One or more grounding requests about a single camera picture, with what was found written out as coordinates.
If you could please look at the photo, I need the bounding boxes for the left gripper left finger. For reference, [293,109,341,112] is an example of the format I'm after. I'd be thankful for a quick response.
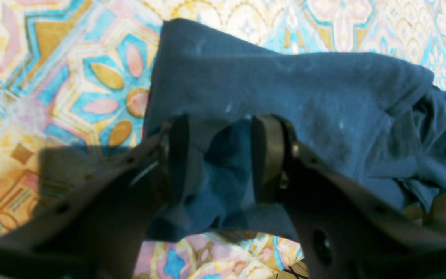
[0,116,188,279]

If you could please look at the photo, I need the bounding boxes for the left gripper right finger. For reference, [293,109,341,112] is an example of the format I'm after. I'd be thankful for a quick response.
[251,115,446,279]

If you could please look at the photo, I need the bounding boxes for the dark navy t-shirt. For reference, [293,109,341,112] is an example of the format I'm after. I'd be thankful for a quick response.
[144,18,446,242]

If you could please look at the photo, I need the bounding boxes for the patterned tile tablecloth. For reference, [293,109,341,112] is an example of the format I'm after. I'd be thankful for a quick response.
[0,0,446,279]

